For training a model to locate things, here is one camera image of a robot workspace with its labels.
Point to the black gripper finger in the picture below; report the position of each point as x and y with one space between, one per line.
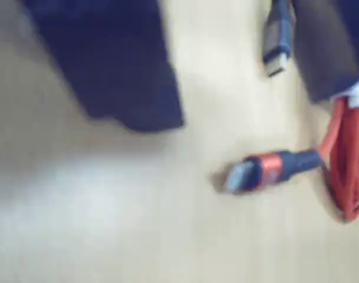
114 65
329 44

